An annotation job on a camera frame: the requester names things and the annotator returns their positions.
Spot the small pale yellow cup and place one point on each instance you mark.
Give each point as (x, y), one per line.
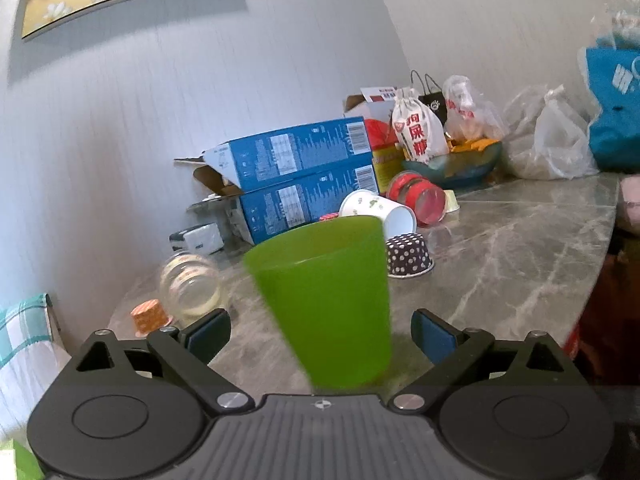
(451, 201)

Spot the white floral paper cup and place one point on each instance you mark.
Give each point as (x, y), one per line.
(380, 209)

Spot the white plastic bag red print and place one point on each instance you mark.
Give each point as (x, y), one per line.
(467, 110)

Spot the green packet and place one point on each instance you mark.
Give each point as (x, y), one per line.
(17, 460)

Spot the green plastic cup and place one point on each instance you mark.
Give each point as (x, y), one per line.
(325, 300)

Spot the blue cardboard box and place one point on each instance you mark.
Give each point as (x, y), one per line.
(295, 152)
(300, 200)

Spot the yellow can with red lid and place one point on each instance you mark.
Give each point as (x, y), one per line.
(385, 152)

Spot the blue shopping bag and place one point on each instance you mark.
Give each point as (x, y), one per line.
(615, 105)

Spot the black paper bag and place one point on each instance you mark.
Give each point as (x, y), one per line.
(434, 102)

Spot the teal checked cloth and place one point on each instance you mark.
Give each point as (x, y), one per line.
(22, 327)

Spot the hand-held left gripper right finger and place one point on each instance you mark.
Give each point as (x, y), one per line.
(433, 336)

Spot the open white carton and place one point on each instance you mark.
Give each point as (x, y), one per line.
(372, 105)

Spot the white power adapter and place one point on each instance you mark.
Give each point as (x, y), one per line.
(197, 240)

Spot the clear plastic bag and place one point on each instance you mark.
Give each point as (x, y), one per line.
(547, 137)

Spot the polka dot cupcake liner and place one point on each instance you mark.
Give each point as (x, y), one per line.
(407, 256)

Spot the clear jar with red lid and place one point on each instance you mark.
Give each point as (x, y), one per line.
(419, 196)

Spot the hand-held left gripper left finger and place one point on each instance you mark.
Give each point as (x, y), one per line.
(209, 331)

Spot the clear glass jar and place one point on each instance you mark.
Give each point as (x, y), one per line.
(191, 285)

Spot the orange cupcake liner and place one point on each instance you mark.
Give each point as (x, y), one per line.
(149, 316)

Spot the teal glass bowl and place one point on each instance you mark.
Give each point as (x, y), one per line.
(467, 167)

